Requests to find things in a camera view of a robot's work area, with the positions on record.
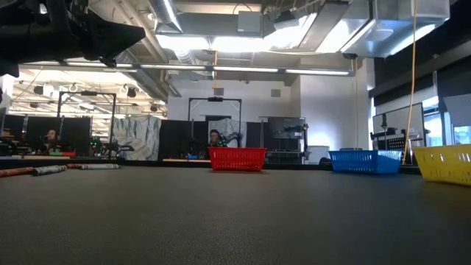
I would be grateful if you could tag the black partition panel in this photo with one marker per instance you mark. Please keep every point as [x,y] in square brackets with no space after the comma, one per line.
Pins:
[73,132]
[176,136]

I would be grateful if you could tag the white bin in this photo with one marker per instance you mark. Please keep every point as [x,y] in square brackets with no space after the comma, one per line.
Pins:
[318,154]

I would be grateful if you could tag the black gantry frame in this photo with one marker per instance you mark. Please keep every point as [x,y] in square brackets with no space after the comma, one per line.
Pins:
[99,94]
[215,99]

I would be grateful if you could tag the white crayon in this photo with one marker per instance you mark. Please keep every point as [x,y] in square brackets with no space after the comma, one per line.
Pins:
[99,166]
[49,170]

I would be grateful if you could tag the yellow plastic basket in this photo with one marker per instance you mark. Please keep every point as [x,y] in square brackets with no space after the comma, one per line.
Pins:
[445,163]

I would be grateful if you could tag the red crayon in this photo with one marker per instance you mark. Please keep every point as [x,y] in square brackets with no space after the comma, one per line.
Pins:
[14,172]
[73,166]

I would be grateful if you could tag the red plastic basket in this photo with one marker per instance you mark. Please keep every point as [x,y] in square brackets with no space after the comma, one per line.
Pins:
[237,159]

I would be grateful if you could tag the grey whiteboard panel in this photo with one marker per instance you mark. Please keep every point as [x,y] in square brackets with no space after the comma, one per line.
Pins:
[399,117]

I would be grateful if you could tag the long ceiling light strip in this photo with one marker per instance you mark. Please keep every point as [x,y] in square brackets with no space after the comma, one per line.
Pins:
[176,67]

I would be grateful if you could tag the blue white patterned curtain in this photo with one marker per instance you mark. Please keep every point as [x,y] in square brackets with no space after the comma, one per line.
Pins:
[140,136]

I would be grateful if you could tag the round silver duct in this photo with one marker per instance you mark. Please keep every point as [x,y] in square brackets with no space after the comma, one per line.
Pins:
[165,14]

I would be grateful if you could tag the large rectangular silver duct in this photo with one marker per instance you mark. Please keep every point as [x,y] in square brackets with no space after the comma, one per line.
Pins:
[386,29]

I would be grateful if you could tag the black equipment cabinet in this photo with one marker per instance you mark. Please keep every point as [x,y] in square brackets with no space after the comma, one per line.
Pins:
[287,147]

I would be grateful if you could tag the black table frame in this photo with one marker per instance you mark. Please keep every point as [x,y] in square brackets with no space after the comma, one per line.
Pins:
[140,162]

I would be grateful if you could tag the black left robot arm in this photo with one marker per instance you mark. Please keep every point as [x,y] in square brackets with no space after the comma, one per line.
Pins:
[9,44]

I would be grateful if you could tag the black table mat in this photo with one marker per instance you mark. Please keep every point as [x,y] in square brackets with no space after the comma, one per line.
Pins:
[235,228]

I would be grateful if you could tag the blue plastic basket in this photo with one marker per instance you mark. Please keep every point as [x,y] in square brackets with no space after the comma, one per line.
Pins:
[364,162]

